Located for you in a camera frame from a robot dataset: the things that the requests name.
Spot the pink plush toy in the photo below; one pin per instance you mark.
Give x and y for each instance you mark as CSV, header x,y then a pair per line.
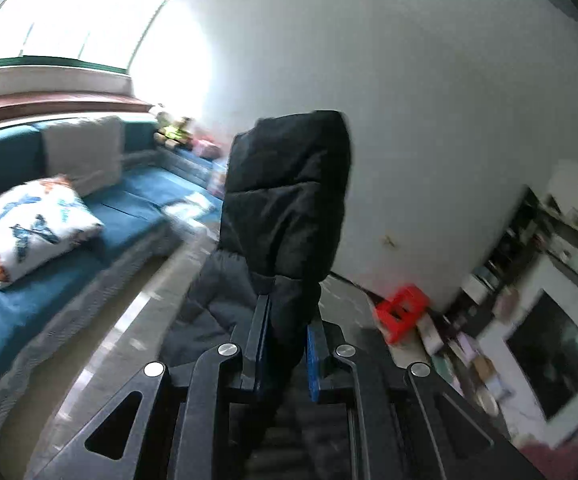
x,y
205,148

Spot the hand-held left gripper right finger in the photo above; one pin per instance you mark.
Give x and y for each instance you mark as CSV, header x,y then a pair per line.
x,y
313,365

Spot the black puffer jacket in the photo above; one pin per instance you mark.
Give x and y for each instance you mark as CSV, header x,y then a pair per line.
x,y
289,200

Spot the yellow-green plush toy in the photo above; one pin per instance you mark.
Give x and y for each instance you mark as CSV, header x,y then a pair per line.
x,y
174,132

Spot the red plastic stool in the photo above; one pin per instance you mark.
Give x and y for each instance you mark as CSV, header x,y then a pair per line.
x,y
400,310

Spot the window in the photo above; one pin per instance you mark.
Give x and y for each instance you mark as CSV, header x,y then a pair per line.
x,y
79,15

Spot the television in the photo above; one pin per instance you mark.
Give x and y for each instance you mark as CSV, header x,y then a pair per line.
x,y
554,355

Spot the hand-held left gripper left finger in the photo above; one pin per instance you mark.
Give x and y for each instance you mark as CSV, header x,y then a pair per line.
x,y
262,340

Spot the black shelf unit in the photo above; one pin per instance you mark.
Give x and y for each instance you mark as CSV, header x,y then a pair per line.
x,y
514,240

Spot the beige cushion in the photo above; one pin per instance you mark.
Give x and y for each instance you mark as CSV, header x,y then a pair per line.
x,y
84,152

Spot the butterfly print pillow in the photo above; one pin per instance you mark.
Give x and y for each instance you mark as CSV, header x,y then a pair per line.
x,y
34,230

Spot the blue sofa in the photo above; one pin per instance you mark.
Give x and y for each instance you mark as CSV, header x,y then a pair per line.
x,y
119,220

